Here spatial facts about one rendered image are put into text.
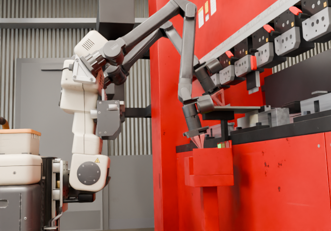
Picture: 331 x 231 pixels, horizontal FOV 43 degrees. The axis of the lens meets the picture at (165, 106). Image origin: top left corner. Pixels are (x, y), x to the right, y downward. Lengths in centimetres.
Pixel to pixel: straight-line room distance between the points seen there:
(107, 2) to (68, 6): 277
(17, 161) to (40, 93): 374
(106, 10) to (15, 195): 165
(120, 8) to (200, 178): 170
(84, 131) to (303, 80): 134
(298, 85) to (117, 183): 322
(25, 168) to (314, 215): 109
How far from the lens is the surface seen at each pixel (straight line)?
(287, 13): 173
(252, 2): 202
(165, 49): 285
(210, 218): 175
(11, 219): 178
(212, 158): 167
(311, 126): 137
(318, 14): 156
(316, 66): 250
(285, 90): 275
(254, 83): 201
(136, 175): 531
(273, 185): 159
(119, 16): 301
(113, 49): 178
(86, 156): 188
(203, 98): 172
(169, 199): 274
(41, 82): 550
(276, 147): 156
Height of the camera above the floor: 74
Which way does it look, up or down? 8 degrees up
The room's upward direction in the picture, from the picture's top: 2 degrees counter-clockwise
